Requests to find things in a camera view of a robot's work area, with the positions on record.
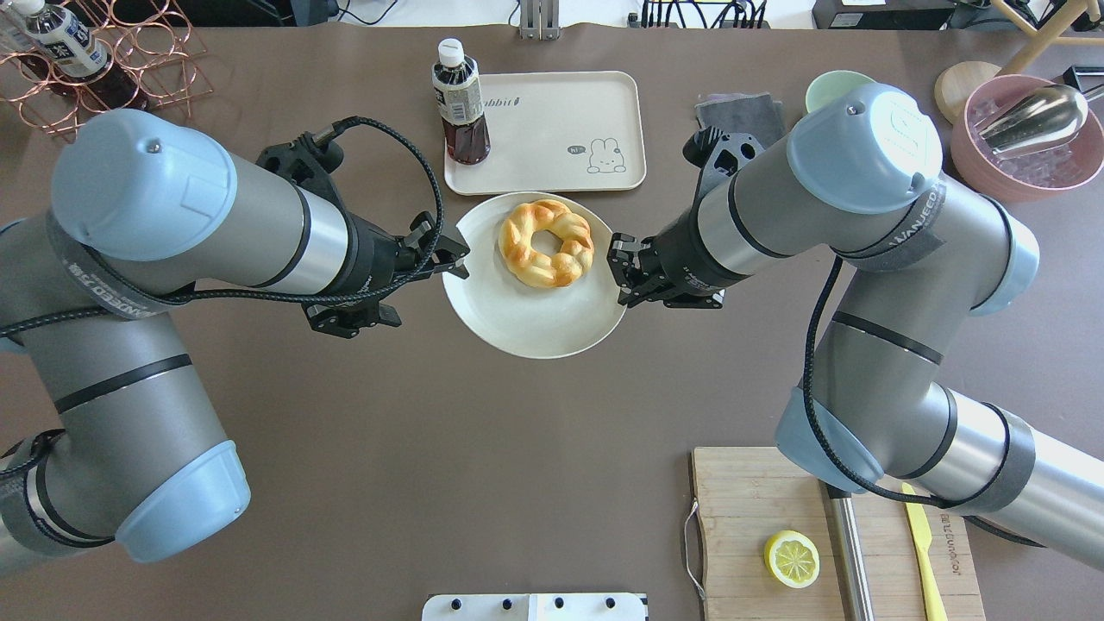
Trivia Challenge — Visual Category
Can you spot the mint green bowl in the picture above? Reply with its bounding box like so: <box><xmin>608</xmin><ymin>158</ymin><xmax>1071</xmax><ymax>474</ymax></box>
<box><xmin>804</xmin><ymin>69</ymin><xmax>875</xmax><ymax>114</ymax></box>

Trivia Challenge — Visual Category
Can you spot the half lemon slice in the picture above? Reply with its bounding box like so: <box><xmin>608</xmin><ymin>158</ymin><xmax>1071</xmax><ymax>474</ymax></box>
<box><xmin>762</xmin><ymin>530</ymin><xmax>820</xmax><ymax>589</ymax></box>

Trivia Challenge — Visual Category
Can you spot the braided golden donut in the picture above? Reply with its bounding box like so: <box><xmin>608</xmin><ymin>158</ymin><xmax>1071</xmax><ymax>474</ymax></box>
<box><xmin>498</xmin><ymin>199</ymin><xmax>595</xmax><ymax>288</ymax></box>

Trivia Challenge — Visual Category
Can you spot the cream rabbit tray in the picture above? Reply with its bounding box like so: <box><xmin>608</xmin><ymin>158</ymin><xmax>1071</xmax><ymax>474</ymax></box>
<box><xmin>444</xmin><ymin>71</ymin><xmax>647</xmax><ymax>196</ymax></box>

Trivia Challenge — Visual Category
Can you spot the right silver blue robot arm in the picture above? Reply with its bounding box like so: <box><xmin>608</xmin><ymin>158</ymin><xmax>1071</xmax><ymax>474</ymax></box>
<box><xmin>607</xmin><ymin>83</ymin><xmax>1103</xmax><ymax>568</ymax></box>

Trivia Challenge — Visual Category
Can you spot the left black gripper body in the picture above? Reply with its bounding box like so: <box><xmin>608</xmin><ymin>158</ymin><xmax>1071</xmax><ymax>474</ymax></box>
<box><xmin>256</xmin><ymin>134</ymin><xmax>399</xmax><ymax>296</ymax></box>

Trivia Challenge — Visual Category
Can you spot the metal ice scoop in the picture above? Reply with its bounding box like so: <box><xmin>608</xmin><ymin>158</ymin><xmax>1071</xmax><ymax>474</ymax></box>
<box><xmin>967</xmin><ymin>81</ymin><xmax>1101</xmax><ymax>159</ymax></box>

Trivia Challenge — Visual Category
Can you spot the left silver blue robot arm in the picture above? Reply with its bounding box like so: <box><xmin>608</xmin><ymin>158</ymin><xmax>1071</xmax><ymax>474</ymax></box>
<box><xmin>3</xmin><ymin>109</ymin><xmax>469</xmax><ymax>573</ymax></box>

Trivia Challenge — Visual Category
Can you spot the wooden cup stand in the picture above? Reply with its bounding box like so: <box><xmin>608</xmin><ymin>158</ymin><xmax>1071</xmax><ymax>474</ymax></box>
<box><xmin>934</xmin><ymin>0</ymin><xmax>1104</xmax><ymax>126</ymax></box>

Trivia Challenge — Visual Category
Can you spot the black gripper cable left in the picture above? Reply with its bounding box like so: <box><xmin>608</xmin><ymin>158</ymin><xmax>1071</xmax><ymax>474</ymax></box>
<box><xmin>0</xmin><ymin>116</ymin><xmax>446</xmax><ymax>337</ymax></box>

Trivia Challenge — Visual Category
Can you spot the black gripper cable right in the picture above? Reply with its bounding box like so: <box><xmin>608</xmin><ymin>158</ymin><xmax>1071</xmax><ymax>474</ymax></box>
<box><xmin>802</xmin><ymin>254</ymin><xmax>1049</xmax><ymax>549</ymax></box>

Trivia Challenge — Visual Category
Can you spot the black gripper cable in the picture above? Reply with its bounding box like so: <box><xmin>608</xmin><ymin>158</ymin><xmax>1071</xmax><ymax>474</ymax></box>
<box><xmin>802</xmin><ymin>254</ymin><xmax>1049</xmax><ymax>549</ymax></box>
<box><xmin>0</xmin><ymin>116</ymin><xmax>446</xmax><ymax>337</ymax></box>

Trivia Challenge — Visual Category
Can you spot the white round plate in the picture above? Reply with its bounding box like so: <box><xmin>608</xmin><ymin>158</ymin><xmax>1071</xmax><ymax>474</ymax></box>
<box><xmin>445</xmin><ymin>192</ymin><xmax>624</xmax><ymax>359</ymax></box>

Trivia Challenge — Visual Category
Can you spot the dark tea bottle on tray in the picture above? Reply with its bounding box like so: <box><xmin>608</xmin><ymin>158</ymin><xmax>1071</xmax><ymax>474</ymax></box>
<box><xmin>431</xmin><ymin>38</ymin><xmax>492</xmax><ymax>165</ymax></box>

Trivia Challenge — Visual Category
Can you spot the copper wire bottle rack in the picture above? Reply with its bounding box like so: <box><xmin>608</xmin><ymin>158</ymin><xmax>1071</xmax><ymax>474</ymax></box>
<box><xmin>3</xmin><ymin>1</ymin><xmax>214</xmax><ymax>141</ymax></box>

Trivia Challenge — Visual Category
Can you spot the pink ice bowl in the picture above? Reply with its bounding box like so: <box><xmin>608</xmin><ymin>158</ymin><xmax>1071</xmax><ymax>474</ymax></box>
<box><xmin>951</xmin><ymin>75</ymin><xmax>1103</xmax><ymax>204</ymax></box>

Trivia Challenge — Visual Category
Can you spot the tea bottle in rack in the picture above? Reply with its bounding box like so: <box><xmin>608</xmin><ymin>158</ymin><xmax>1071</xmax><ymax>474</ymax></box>
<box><xmin>11</xmin><ymin>1</ymin><xmax>149</xmax><ymax>110</ymax></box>

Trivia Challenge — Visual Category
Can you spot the wooden cutting board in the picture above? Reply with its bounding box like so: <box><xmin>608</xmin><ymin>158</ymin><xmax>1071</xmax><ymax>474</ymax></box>
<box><xmin>686</xmin><ymin>446</ymin><xmax>987</xmax><ymax>621</ymax></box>

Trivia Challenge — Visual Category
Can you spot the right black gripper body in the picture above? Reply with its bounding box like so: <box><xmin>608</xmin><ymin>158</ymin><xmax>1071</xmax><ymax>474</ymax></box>
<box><xmin>634</xmin><ymin>127</ymin><xmax>758</xmax><ymax>311</ymax></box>

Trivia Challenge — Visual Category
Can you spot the yellow plastic knife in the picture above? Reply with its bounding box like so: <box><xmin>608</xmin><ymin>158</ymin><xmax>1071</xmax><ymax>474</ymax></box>
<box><xmin>906</xmin><ymin>502</ymin><xmax>949</xmax><ymax>620</ymax></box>

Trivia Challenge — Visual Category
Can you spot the grey folded cloth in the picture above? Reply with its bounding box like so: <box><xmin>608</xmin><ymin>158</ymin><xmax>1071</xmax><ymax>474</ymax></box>
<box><xmin>694</xmin><ymin>93</ymin><xmax>787</xmax><ymax>146</ymax></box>

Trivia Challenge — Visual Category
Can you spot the white pedestal base plate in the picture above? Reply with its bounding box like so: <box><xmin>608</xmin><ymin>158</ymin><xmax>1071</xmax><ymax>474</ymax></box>
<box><xmin>421</xmin><ymin>591</ymin><xmax>649</xmax><ymax>620</ymax></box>

